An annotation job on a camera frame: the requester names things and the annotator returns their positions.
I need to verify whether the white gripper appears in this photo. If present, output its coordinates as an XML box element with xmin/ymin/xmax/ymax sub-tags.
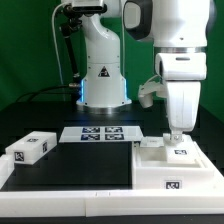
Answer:
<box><xmin>166</xmin><ymin>81</ymin><xmax>201</xmax><ymax>143</ymax></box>

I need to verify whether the white hinged door panel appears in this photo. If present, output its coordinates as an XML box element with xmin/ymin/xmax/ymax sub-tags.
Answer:
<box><xmin>163</xmin><ymin>134</ymin><xmax>198</xmax><ymax>164</ymax></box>

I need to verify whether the small white door panel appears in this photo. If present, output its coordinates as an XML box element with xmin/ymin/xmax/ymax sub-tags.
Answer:
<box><xmin>140</xmin><ymin>136</ymin><xmax>164</xmax><ymax>148</ymax></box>

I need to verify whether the white cabinet body box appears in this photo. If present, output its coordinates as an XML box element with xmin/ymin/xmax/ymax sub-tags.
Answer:
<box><xmin>132</xmin><ymin>141</ymin><xmax>215</xmax><ymax>190</ymax></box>

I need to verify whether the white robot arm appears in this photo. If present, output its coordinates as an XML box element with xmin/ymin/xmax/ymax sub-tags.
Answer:
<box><xmin>61</xmin><ymin>0</ymin><xmax>216</xmax><ymax>141</ymax></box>

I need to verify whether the white cabinet top block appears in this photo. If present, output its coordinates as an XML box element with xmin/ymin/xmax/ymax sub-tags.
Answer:
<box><xmin>5</xmin><ymin>131</ymin><xmax>57</xmax><ymax>165</ymax></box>

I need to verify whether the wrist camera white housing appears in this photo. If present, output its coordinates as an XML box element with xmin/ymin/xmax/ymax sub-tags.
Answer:
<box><xmin>138</xmin><ymin>75</ymin><xmax>166</xmax><ymax>108</ymax></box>

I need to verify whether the white marker base plate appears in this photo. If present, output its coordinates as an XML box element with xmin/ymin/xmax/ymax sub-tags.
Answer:
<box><xmin>59</xmin><ymin>126</ymin><xmax>143</xmax><ymax>143</ymax></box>

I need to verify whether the black cable on table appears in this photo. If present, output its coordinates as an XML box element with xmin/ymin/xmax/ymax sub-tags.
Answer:
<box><xmin>14</xmin><ymin>84</ymin><xmax>83</xmax><ymax>103</ymax></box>

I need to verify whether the white cable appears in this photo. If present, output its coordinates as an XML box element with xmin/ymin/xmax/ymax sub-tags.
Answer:
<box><xmin>50</xmin><ymin>2</ymin><xmax>73</xmax><ymax>86</ymax></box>

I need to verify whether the white obstacle frame wall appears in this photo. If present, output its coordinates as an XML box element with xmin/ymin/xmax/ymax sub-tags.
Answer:
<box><xmin>0</xmin><ymin>155</ymin><xmax>224</xmax><ymax>217</ymax></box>

